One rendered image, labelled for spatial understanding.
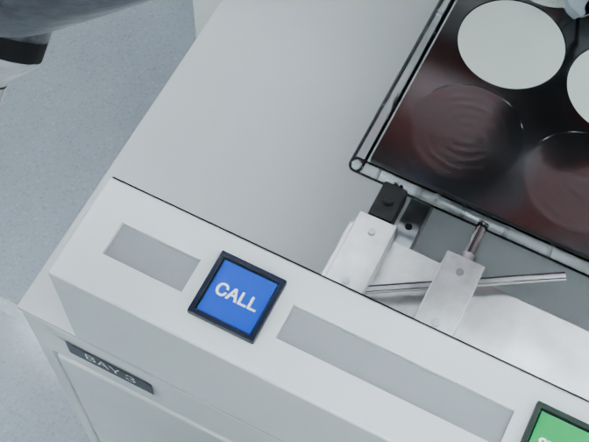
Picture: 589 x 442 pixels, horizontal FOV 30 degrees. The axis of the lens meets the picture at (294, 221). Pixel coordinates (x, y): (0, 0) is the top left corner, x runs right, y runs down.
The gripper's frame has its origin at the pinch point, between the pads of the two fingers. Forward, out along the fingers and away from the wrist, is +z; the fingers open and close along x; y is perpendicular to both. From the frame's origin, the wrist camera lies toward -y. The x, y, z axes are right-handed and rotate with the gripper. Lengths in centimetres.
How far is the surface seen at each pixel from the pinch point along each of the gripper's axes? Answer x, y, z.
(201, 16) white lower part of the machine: 29, 47, 52
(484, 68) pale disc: 10.4, -2.9, 1.3
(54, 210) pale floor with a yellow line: 58, 41, 91
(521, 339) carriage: 15.2, -28.0, 3.3
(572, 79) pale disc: 2.9, -5.9, 1.3
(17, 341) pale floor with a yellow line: 68, 18, 91
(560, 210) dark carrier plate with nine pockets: 8.6, -18.2, 1.4
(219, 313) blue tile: 39.4, -23.3, -5.1
